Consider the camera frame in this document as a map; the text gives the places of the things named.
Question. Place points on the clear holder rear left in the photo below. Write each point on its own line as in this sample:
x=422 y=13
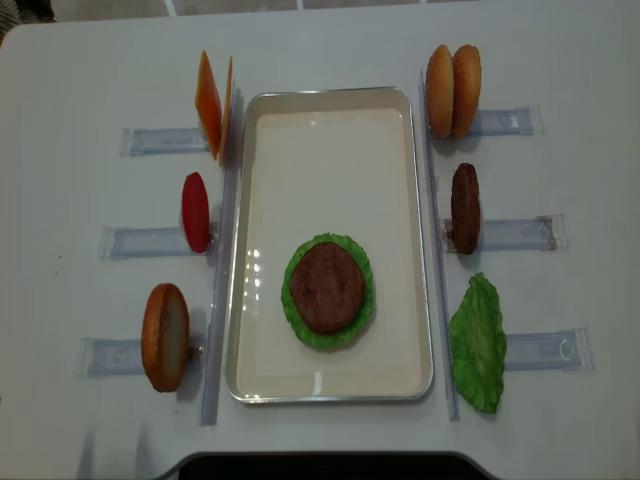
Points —
x=142 y=141

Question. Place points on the standing green lettuce leaf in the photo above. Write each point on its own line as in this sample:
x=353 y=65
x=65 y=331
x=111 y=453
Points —
x=478 y=346

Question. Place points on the standing brown meat patty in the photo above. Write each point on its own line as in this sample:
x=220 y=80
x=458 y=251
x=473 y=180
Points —
x=465 y=209

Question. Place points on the white metal tray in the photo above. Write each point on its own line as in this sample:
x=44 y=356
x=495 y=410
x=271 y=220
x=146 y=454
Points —
x=328 y=165

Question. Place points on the brown meat patty on tray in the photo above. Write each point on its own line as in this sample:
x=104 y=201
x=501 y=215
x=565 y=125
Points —
x=327 y=288

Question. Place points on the clear holder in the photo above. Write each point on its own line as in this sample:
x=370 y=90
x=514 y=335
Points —
x=119 y=243
x=109 y=357
x=561 y=350
x=142 y=141
x=544 y=233
x=524 y=120

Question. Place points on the long clear rail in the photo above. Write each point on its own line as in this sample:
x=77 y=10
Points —
x=438 y=257
x=224 y=256

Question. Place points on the green lettuce leaf on tray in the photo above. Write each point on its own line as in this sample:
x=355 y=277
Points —
x=348 y=335

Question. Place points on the bread bun slice front left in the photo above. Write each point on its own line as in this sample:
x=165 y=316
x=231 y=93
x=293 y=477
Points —
x=165 y=337

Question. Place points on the clear holder rear right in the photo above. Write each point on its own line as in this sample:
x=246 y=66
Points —
x=524 y=120

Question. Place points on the long clear rail left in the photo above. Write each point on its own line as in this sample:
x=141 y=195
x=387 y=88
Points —
x=224 y=256

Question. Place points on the clear holder front right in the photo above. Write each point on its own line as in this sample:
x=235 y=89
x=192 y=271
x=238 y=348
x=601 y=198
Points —
x=561 y=350

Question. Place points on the long clear rail right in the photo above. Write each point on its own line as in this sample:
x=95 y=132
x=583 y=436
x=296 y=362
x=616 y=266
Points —
x=438 y=257

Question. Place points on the clear holder middle right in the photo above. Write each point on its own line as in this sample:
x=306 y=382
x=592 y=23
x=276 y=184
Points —
x=544 y=233

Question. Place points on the black base at table edge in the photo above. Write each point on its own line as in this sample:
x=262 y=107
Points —
x=369 y=465

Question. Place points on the clear holder middle left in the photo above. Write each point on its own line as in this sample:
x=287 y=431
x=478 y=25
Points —
x=119 y=243

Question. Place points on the bun half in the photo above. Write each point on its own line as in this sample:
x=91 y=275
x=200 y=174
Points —
x=467 y=88
x=440 y=92

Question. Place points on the orange cheese slice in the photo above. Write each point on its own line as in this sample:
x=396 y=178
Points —
x=208 y=105
x=226 y=114

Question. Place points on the left bun half rear right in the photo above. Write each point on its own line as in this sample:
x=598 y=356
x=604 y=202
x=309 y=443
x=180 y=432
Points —
x=440 y=92

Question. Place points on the clear holder front left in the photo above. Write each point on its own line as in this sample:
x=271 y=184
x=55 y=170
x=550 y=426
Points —
x=109 y=357

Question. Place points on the red tomato slice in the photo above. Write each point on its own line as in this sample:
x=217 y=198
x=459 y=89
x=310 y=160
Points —
x=195 y=213

